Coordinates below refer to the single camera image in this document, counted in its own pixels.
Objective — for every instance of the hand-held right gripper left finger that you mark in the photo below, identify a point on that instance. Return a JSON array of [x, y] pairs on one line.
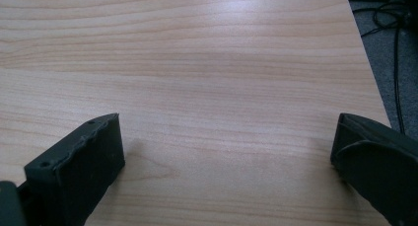
[[82, 166]]

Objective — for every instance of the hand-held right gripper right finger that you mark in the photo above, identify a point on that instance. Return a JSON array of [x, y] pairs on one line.
[[378, 166]]

